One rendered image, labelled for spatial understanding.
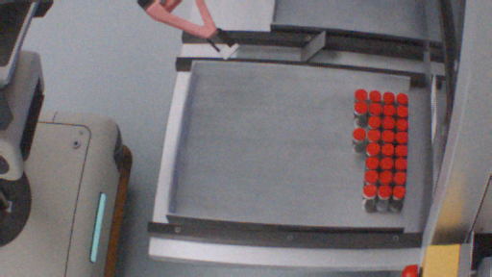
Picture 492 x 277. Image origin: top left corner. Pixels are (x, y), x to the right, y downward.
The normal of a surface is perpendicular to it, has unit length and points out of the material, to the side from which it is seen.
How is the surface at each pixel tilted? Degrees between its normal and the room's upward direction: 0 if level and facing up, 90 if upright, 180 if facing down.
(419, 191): 0
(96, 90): 0
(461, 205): 90
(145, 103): 0
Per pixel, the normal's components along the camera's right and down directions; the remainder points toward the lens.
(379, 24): -0.07, -0.52
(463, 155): -0.11, 0.85
